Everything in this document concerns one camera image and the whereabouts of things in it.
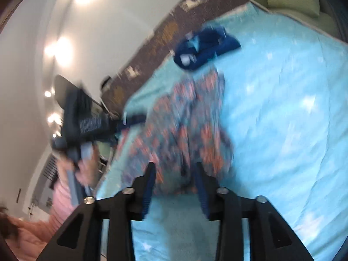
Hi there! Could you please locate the floral teal orange garment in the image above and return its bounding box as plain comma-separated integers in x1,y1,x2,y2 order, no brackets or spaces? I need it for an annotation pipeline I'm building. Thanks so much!
121,70,233,196

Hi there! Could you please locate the person's left hand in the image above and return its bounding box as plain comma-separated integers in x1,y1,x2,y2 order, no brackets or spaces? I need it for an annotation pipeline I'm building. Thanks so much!
57,145,99,189

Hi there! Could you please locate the light blue star quilt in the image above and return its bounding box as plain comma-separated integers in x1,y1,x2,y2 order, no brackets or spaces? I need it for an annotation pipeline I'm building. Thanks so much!
95,0,348,261

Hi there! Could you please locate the navy star fleece garment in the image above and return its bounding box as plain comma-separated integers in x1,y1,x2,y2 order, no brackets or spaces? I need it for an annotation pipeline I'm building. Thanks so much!
173,26,241,71

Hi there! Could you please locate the dark deer pattern mattress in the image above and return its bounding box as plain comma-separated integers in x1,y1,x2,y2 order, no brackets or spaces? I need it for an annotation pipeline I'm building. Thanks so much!
101,0,249,115

